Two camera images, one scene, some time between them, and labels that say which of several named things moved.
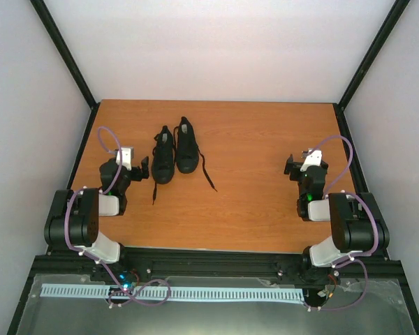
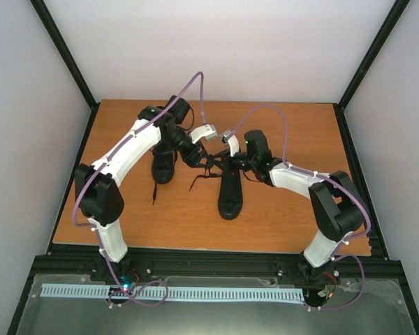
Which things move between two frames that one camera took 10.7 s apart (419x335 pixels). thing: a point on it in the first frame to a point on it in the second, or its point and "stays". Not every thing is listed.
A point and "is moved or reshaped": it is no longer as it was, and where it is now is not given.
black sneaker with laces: [187, 150] is moved or reshaped
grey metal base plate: [70, 315] stays
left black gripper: [138, 176] to [193, 161]
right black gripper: [292, 165] to [226, 157]
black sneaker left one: [163, 160] stays
